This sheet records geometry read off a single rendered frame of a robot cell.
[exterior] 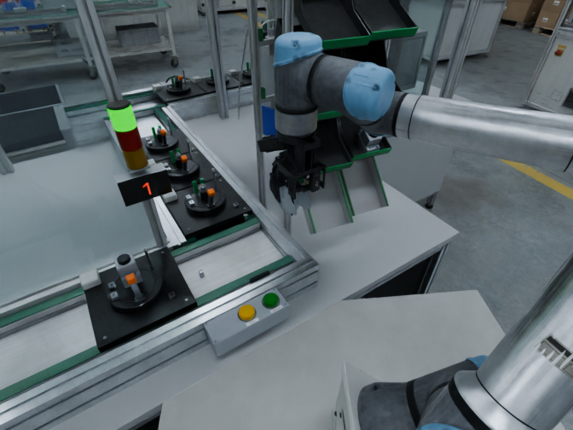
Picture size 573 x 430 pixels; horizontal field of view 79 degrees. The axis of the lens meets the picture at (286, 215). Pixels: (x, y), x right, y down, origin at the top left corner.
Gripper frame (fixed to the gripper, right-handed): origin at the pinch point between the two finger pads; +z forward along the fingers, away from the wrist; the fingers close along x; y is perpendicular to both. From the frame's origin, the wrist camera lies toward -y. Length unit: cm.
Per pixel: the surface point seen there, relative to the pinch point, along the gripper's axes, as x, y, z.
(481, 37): 554, -293, 91
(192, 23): 233, -725, 109
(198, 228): -12.3, -34.5, 26.2
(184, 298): -25.4, -10.8, 26.2
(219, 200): -1.4, -41.7, 24.3
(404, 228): 55, -6, 37
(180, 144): 2, -91, 26
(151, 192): -23.3, -29.2, 4.3
